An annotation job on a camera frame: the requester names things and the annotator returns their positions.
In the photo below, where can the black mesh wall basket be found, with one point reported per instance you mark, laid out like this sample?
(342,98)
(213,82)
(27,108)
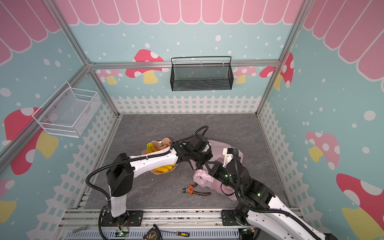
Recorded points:
(212,73)

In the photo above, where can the yellow black screwdriver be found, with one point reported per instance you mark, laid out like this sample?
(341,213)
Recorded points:
(182,234)

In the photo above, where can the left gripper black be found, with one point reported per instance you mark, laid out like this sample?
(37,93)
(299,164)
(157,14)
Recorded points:
(209,154)

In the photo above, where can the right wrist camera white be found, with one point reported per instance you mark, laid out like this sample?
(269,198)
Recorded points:
(228,156)

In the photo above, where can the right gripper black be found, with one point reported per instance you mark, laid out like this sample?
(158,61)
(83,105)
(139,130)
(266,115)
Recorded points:
(214,168)

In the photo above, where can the white wire wall basket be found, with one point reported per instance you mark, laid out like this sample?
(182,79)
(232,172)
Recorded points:
(69,112)

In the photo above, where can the pink fruit plate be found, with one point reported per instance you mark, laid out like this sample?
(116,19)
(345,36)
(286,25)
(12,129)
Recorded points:
(165,141)

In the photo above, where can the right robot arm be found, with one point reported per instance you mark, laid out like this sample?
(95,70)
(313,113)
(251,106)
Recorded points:
(258,205)

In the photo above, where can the black tape measure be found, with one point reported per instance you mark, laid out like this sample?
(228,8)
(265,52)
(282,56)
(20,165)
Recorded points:
(153,234)

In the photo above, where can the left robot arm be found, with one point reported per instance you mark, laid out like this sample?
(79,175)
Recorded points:
(122,172)

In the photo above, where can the yellow banana bunch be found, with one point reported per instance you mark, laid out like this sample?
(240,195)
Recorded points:
(155,147)

